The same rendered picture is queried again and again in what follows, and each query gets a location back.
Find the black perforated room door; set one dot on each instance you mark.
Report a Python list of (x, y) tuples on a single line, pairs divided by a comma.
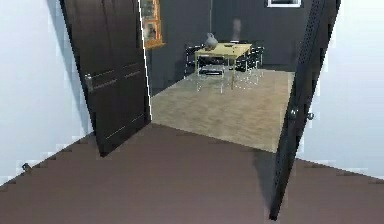
[(301, 100)]

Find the round silver door knob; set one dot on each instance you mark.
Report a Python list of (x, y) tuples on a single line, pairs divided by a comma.
[(293, 112)]

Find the dark flat dish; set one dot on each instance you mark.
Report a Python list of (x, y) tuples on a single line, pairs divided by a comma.
[(229, 45)]

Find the dark brown room door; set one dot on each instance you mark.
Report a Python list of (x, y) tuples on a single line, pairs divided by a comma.
[(110, 66)]

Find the small dark door stopper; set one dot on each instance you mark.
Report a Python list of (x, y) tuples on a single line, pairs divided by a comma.
[(26, 166)]

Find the black metal frame chair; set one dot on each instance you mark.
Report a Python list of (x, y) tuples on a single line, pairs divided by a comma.
[(251, 61), (191, 55), (211, 65)]

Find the white framed wall picture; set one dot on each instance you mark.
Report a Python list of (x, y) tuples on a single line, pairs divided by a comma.
[(284, 2)]

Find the yellow wooden dining table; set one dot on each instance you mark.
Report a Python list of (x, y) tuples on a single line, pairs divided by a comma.
[(226, 51)]

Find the orange framed wall picture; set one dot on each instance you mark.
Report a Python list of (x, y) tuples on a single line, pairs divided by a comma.
[(151, 23)]

